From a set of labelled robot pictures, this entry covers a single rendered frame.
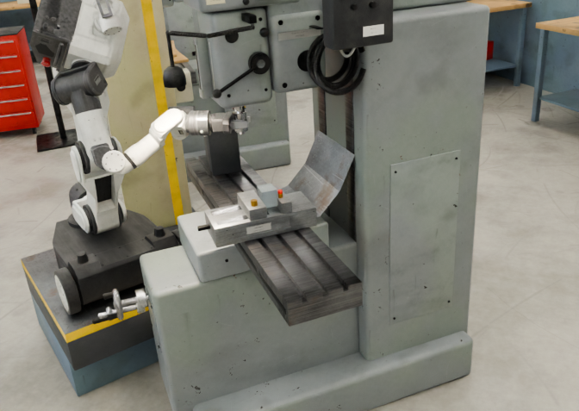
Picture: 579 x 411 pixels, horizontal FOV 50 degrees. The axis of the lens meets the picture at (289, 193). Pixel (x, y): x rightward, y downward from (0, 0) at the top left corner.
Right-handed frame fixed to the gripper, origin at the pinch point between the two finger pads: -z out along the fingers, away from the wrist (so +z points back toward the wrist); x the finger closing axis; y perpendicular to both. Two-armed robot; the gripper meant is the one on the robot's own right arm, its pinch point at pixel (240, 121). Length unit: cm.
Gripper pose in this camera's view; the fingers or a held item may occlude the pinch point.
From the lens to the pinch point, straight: 221.2
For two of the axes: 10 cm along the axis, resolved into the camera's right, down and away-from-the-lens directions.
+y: 0.5, 9.1, 4.2
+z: -10.0, 0.2, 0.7
